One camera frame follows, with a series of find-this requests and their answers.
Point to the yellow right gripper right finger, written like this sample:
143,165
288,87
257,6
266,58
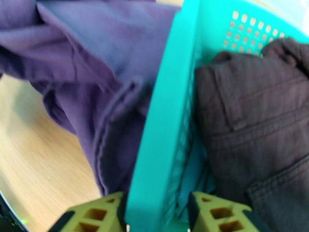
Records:
217,214

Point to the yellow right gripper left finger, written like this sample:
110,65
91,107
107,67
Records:
96,214

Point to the purple trousers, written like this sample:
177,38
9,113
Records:
84,69

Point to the dark brown trousers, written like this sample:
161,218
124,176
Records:
253,117

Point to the teal plastic basket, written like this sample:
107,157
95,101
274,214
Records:
157,142

